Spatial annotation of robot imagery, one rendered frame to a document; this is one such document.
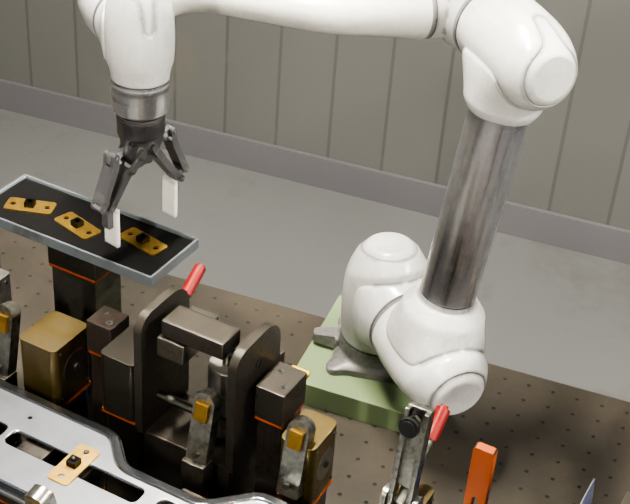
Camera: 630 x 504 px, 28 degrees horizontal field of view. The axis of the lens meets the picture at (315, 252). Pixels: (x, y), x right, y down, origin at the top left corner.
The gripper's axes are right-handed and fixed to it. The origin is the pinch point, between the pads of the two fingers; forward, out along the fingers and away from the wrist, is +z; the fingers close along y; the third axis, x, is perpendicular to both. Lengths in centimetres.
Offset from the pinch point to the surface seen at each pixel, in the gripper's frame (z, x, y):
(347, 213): 120, -90, -183
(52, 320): 12.2, -2.4, 17.5
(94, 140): 120, -189, -155
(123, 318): 10.2, 7.2, 11.0
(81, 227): 3.9, -10.0, 4.3
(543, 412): 50, 49, -62
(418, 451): 4, 63, 9
